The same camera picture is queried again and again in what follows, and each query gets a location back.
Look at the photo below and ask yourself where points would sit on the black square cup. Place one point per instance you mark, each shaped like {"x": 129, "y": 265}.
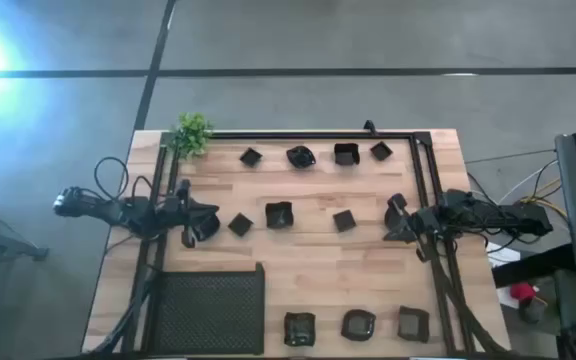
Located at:
{"x": 279, "y": 215}

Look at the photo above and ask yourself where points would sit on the small black bracket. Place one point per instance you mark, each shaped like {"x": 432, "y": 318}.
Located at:
{"x": 369, "y": 126}

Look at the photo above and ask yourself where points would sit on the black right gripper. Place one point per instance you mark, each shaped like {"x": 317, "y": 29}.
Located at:
{"x": 420, "y": 222}

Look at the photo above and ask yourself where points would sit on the white paper sheet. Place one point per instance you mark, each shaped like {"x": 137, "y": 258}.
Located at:
{"x": 503, "y": 255}

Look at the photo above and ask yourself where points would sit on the flat square black plate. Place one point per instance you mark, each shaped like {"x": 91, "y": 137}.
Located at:
{"x": 413, "y": 324}

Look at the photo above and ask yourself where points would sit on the red cap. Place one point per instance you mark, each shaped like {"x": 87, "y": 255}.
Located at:
{"x": 523, "y": 291}

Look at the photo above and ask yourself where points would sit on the black perforated metal tray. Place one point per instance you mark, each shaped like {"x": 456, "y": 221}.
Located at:
{"x": 208, "y": 315}

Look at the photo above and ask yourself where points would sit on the eye-shaped glossy black plate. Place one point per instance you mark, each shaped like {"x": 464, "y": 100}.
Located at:
{"x": 395, "y": 219}
{"x": 358, "y": 325}
{"x": 210, "y": 231}
{"x": 301, "y": 157}

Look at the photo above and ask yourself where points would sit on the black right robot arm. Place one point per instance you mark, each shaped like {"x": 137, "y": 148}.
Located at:
{"x": 518, "y": 220}

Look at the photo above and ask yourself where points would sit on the small square black plate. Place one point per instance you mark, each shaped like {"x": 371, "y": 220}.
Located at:
{"x": 381, "y": 151}
{"x": 251, "y": 157}
{"x": 240, "y": 224}
{"x": 344, "y": 221}

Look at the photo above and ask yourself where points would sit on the large black bin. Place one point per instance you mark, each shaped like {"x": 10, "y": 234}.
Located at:
{"x": 299, "y": 329}

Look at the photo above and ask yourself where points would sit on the green artificial plant white pot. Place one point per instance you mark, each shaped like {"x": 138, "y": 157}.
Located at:
{"x": 190, "y": 135}

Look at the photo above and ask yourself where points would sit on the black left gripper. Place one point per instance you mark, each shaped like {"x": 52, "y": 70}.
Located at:
{"x": 186, "y": 215}

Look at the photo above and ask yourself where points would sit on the dark grey cup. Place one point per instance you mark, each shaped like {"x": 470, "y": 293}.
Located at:
{"x": 535, "y": 310}

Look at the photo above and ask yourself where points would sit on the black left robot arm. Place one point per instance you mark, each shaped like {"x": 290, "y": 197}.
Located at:
{"x": 98, "y": 210}

